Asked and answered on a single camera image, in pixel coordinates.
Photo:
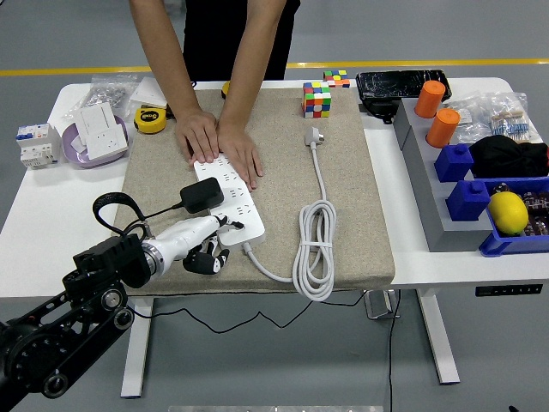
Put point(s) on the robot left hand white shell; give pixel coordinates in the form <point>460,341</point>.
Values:
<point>184,234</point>

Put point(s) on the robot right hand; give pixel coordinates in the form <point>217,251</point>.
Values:
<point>513,408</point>

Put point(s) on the person's right hand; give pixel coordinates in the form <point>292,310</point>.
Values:
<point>198,135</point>

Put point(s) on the person's left hand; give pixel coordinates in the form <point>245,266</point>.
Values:
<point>241,152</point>

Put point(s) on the black plug adapter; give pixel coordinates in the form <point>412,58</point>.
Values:
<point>201,195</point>

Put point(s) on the white power strip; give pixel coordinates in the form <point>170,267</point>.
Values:
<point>253,232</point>

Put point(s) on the person's right forearm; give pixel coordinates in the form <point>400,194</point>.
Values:
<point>166,56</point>

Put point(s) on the person's left forearm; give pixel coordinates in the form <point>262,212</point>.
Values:
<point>252,64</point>

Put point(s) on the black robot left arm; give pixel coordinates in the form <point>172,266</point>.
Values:
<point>107,262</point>

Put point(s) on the yellow tape measure grey button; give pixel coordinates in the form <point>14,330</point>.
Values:
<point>225,89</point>

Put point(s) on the yellow black tape measure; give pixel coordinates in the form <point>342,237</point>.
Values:
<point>149,120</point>

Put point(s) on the grey-brown mat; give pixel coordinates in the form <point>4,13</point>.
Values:
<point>279,193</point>

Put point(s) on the large colourful puzzle cube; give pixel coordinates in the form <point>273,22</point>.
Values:
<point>316,101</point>

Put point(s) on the white table leg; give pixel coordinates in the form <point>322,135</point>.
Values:
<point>137,356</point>
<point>441,343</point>

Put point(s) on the person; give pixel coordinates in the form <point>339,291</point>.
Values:
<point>230,38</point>

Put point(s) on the clear bag of screws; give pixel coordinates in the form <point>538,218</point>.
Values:
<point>104,92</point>

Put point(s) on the black table control panel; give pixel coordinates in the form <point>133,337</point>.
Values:
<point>507,291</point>

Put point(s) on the small colourful puzzle cube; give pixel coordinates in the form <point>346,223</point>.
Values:
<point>336,79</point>

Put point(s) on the purple bowl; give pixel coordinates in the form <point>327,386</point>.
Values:
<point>72,150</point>

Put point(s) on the black power adapter block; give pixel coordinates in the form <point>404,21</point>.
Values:
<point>378,109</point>

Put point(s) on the white circuit breaker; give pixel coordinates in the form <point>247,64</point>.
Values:
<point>38,146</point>

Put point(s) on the blue plastic bin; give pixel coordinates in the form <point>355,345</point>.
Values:
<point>514,246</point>

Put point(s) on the black glossy tray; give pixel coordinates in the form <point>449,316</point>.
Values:
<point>393,83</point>

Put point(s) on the grey metal box under table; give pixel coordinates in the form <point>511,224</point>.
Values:
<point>378,305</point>

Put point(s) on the grey stepped block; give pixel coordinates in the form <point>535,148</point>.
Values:
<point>428,201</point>

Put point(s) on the orange cylinder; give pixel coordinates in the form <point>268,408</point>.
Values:
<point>442,129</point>
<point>430,101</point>

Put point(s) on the yellow lemon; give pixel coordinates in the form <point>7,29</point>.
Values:
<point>507,212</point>

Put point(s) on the blue plastic block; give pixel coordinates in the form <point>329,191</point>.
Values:
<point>453,165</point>
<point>466,204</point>

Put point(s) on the black cloth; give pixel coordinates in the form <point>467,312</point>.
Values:
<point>505,156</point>

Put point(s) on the clear bag of resistors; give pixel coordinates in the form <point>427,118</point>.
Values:
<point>509,124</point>

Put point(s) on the large white switch plate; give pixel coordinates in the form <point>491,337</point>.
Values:
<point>147,92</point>

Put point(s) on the white wall socket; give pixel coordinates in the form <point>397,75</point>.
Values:
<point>106,141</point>

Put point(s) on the small white switch plate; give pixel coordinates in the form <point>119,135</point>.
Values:
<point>98,118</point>

